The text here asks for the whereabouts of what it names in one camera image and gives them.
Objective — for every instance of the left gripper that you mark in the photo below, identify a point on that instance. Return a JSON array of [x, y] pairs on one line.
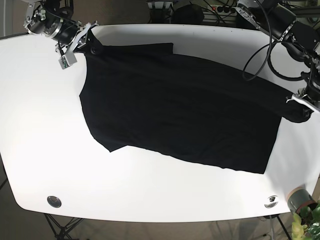
[[308, 96]]

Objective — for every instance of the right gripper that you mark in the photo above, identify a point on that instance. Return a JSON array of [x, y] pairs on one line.
[[71, 36]]

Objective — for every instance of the black printed T-shirt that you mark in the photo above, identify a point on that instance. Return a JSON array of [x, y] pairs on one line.
[[192, 109]]

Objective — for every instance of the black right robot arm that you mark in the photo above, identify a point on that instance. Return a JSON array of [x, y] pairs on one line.
[[58, 6]]

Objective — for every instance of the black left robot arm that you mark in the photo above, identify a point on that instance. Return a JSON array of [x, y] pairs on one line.
[[301, 41]]

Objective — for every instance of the grey plant pot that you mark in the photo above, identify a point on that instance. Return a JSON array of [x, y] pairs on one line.
[[299, 198]]

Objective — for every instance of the right metal table grommet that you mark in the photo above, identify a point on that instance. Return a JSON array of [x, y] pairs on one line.
[[271, 201]]

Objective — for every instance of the metal table grommet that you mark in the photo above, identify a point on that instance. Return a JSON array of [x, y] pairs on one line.
[[54, 201], [271, 201]]

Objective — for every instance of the green potted plant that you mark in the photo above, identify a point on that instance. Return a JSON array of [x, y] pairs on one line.
[[306, 224]]

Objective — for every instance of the left metal table grommet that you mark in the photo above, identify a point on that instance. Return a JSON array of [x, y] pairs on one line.
[[54, 201]]

